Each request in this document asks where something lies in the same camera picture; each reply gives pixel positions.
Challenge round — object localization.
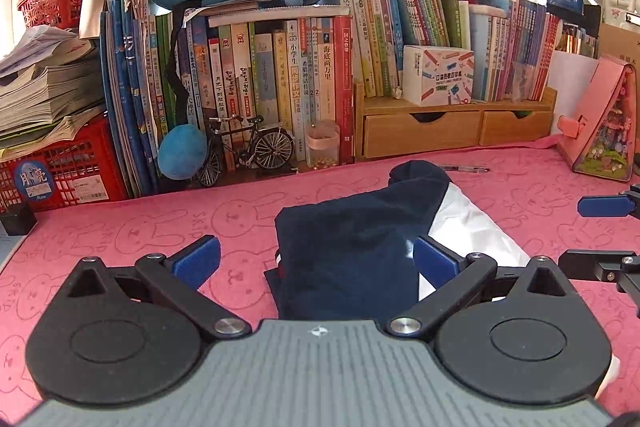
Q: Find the navy and white jacket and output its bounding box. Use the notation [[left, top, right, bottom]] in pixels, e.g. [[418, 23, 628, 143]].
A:
[[263, 160, 533, 323]]

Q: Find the row of colourful books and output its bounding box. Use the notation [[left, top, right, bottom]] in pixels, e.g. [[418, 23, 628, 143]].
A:
[[100, 0, 354, 198], [340, 0, 562, 104]]

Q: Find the white pencil print box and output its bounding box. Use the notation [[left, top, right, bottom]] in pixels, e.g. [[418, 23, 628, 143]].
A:
[[402, 46, 474, 106]]

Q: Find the white paper board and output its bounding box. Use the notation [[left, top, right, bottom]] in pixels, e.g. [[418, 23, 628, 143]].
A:
[[547, 51, 599, 118]]

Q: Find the black model bicycle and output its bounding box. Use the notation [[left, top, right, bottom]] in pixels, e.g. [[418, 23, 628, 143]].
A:
[[195, 114, 296, 188]]

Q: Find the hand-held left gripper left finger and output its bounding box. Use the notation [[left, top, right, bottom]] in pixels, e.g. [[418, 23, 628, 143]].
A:
[[67, 236, 251, 342]]

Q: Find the pink triangular miniature house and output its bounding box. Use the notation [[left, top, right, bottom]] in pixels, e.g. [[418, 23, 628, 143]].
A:
[[556, 56, 640, 182]]

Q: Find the round blue plush ball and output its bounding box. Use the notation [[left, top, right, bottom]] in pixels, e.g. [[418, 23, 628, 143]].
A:
[[157, 124, 208, 180]]

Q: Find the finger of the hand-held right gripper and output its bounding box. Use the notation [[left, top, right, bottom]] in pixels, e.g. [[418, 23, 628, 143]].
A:
[[558, 248, 640, 308], [577, 189, 640, 221]]

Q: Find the wooden drawer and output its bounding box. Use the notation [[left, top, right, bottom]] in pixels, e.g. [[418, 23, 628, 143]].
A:
[[480, 109, 553, 146], [364, 111, 482, 158]]

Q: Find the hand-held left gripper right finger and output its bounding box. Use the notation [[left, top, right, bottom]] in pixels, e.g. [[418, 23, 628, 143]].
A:
[[385, 234, 568, 340]]

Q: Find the stack of papers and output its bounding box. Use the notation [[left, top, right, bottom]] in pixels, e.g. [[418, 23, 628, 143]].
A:
[[0, 24, 107, 158]]

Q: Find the black strap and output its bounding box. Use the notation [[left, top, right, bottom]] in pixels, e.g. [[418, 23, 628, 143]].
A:
[[167, 0, 202, 128]]

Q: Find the wooden desk organizer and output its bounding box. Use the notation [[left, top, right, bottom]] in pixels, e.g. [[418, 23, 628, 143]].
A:
[[354, 82, 558, 160]]

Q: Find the small black box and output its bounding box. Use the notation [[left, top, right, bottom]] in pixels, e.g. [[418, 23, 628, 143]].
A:
[[0, 204, 37, 237]]

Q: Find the pink bunny print mat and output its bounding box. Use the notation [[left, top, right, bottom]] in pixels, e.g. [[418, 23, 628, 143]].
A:
[[0, 142, 640, 427]]

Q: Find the cardboard box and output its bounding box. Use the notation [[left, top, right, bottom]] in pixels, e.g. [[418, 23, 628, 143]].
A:
[[597, 22, 640, 64]]

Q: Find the small clear jar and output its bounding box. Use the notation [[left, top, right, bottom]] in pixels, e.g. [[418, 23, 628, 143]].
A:
[[306, 121, 341, 169]]

